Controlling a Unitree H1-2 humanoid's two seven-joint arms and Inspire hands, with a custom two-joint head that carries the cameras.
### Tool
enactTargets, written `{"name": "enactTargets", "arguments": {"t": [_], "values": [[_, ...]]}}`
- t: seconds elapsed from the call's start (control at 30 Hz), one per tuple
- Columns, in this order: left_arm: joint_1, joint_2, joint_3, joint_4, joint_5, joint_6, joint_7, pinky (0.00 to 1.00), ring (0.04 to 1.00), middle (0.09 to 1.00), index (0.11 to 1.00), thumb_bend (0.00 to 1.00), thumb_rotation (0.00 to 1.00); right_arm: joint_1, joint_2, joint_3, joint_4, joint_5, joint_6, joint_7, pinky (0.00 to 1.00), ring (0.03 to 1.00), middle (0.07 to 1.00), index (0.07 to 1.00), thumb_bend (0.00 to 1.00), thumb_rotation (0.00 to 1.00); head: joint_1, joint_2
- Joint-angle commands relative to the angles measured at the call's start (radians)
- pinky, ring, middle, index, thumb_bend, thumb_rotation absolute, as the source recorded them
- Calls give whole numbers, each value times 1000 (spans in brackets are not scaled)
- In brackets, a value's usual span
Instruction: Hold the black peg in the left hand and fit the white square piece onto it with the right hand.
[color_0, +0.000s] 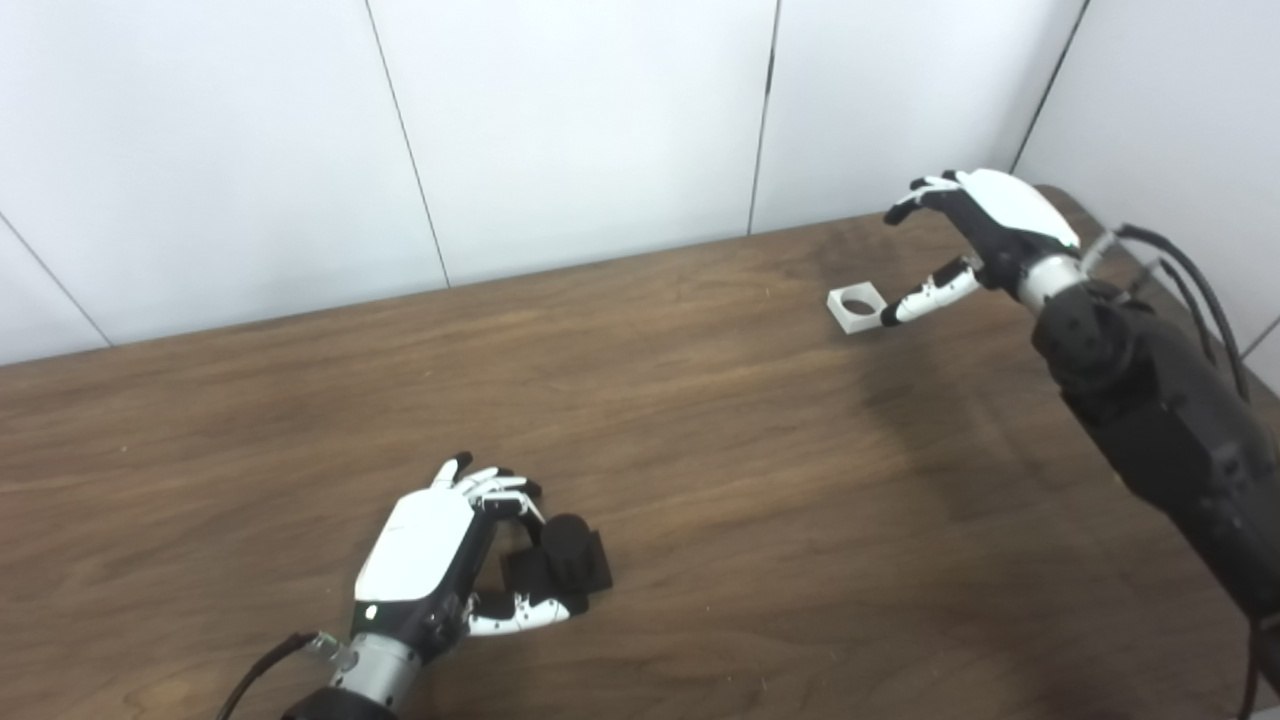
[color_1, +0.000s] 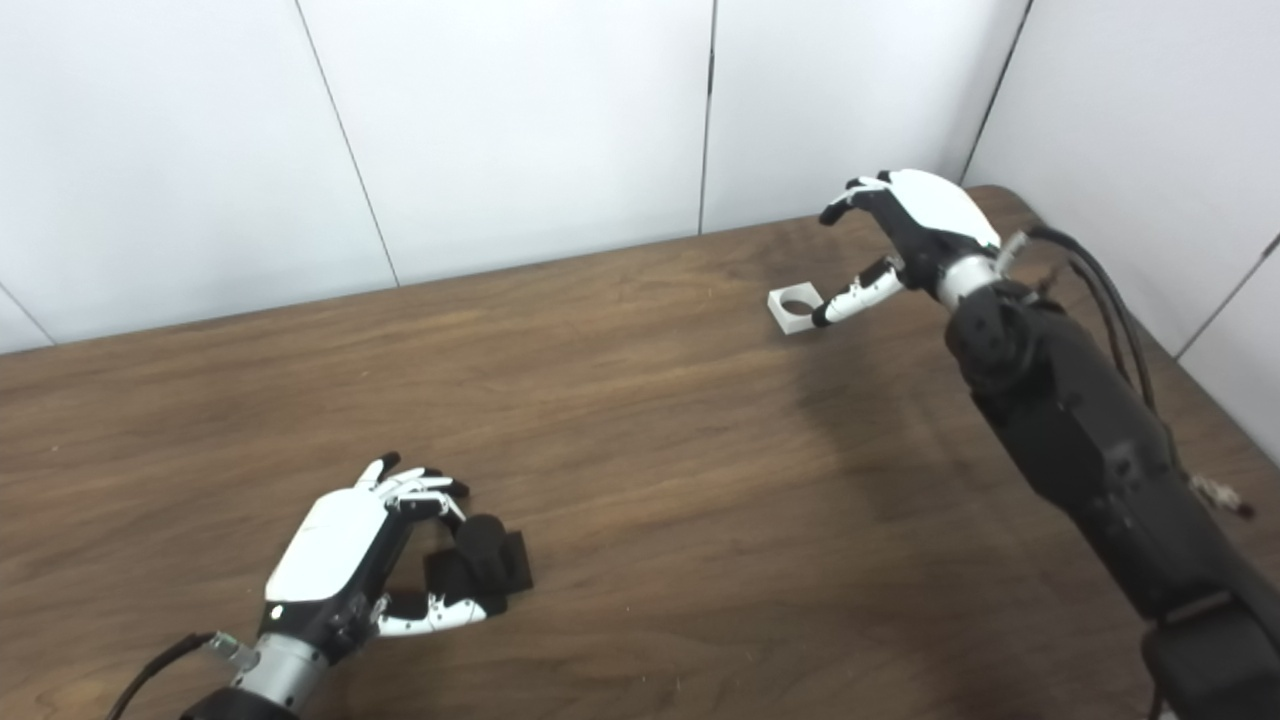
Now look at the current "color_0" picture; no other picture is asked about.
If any black white robot left hand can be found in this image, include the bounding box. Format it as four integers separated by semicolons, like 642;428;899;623
352;452;591;666

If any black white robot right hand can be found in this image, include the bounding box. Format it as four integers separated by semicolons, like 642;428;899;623
880;168;1083;329

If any black peg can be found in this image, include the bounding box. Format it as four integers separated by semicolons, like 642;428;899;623
498;513;614;599

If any white square piece with hole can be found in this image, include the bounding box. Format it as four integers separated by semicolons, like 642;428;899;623
826;281;891;334

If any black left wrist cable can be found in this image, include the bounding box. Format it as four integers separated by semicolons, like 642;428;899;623
215;630;343;720

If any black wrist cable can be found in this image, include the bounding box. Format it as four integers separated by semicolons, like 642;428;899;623
215;630;343;720
1085;224;1263;720

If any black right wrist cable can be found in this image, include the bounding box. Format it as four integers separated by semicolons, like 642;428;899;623
1085;224;1263;720

